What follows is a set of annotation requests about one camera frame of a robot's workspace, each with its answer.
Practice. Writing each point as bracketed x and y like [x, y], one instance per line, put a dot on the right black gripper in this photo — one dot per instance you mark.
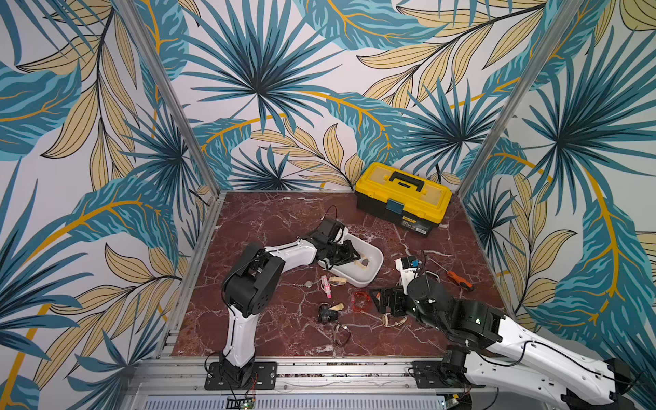
[398, 300]

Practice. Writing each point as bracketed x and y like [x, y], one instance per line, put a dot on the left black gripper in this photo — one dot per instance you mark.
[349, 255]

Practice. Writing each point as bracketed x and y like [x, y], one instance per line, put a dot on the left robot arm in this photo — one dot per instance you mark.
[251, 283]

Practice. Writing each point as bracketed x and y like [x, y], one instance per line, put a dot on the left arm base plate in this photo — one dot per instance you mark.
[258, 375]

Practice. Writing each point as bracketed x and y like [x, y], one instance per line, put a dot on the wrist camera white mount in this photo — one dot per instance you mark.
[409, 268]
[329, 231]

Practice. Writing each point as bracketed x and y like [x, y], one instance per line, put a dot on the orange handled screwdriver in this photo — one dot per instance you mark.
[454, 277]

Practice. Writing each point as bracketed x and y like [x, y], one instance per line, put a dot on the brown leather gold watch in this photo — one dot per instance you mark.
[341, 335]

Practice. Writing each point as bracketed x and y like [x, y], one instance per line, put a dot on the red translucent watch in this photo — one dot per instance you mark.
[360, 302]

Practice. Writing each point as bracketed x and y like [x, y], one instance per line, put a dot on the silver pendant with chain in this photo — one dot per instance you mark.
[307, 285]

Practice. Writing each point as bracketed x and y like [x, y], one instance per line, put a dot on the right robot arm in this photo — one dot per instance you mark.
[490, 349]

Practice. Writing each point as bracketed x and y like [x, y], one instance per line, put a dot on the yellow black plastic toolbox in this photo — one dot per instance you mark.
[406, 200]

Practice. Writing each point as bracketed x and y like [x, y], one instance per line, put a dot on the beige square-face watch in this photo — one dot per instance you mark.
[390, 321]

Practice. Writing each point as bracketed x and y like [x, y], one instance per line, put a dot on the aluminium front rail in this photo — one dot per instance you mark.
[337, 383]

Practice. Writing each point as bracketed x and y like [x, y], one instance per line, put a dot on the white plastic storage tray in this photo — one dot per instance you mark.
[356, 275]

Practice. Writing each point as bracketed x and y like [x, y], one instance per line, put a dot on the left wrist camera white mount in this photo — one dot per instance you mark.
[329, 231]

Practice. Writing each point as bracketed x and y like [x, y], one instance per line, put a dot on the pink white watch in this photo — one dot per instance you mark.
[326, 287]

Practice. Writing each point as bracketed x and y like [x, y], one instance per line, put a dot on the beige watch near tray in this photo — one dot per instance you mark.
[337, 281]

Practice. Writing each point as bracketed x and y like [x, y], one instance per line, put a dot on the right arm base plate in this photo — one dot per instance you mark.
[434, 374]

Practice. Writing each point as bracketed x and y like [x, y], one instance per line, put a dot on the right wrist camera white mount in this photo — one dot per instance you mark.
[409, 268]

